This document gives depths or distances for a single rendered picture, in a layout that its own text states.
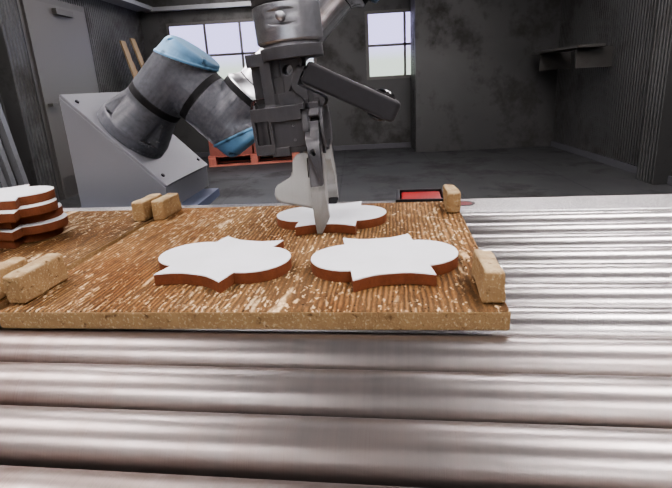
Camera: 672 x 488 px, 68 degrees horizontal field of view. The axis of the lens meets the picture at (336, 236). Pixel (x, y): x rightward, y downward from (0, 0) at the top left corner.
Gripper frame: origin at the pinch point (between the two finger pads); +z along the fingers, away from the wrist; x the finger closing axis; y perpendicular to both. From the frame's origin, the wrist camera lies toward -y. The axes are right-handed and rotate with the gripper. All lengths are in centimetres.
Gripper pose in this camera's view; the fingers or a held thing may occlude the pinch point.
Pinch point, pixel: (331, 215)
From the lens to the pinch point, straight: 62.2
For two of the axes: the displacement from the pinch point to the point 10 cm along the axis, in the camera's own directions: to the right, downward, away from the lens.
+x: -1.1, 3.0, -9.5
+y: -9.9, 0.8, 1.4
